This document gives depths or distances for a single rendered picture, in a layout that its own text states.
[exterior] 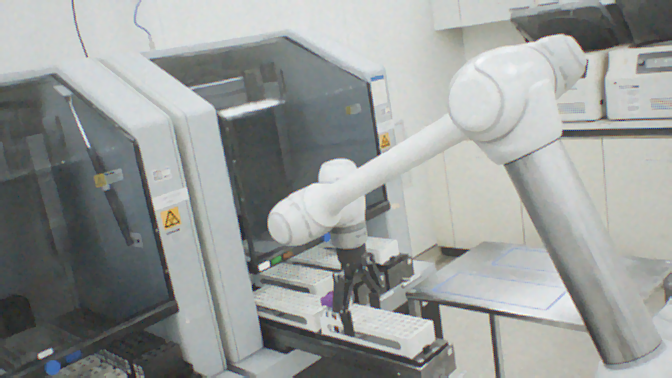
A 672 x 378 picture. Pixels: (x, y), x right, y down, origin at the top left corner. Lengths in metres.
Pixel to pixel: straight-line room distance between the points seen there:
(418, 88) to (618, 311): 3.26
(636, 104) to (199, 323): 2.58
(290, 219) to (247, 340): 0.57
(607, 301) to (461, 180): 3.11
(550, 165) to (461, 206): 3.17
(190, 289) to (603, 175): 2.59
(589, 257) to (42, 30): 2.19
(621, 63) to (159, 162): 2.63
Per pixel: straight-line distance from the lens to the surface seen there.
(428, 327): 1.56
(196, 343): 1.73
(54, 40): 2.73
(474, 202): 4.15
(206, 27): 3.09
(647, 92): 3.57
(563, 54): 1.17
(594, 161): 3.73
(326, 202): 1.34
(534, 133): 1.04
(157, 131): 1.60
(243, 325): 1.81
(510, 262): 2.00
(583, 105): 3.69
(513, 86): 1.00
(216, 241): 1.71
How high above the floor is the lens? 1.55
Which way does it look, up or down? 13 degrees down
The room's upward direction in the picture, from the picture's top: 10 degrees counter-clockwise
